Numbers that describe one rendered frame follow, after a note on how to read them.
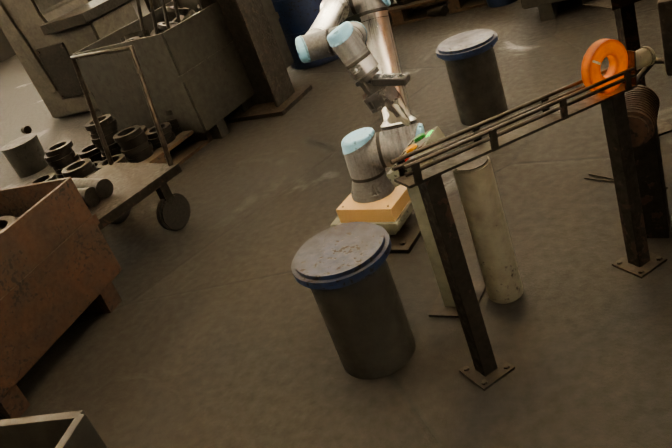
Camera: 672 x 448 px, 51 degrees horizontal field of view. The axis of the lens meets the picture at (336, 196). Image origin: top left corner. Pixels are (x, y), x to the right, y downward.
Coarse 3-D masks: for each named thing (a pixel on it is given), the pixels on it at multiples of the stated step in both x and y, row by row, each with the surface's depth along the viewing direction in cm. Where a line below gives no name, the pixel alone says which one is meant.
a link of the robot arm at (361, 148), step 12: (360, 132) 291; (372, 132) 286; (348, 144) 285; (360, 144) 283; (372, 144) 285; (348, 156) 288; (360, 156) 286; (372, 156) 285; (348, 168) 293; (360, 168) 288; (372, 168) 288
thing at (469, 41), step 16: (464, 32) 372; (480, 32) 363; (448, 48) 357; (464, 48) 348; (480, 48) 347; (448, 64) 361; (464, 64) 354; (480, 64) 353; (496, 64) 360; (464, 80) 358; (480, 80) 357; (496, 80) 361; (464, 96) 364; (480, 96) 360; (496, 96) 363; (464, 112) 370; (480, 112) 365; (496, 112) 365
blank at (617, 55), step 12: (588, 48) 199; (600, 48) 197; (612, 48) 199; (624, 48) 202; (588, 60) 198; (600, 60) 199; (612, 60) 203; (624, 60) 203; (588, 72) 198; (600, 72) 200; (612, 72) 203; (588, 84) 201
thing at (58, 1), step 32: (0, 0) 657; (32, 0) 647; (64, 0) 678; (96, 0) 689; (128, 0) 676; (32, 32) 664; (64, 32) 651; (96, 32) 640; (32, 64) 686; (64, 64) 670; (64, 96) 692
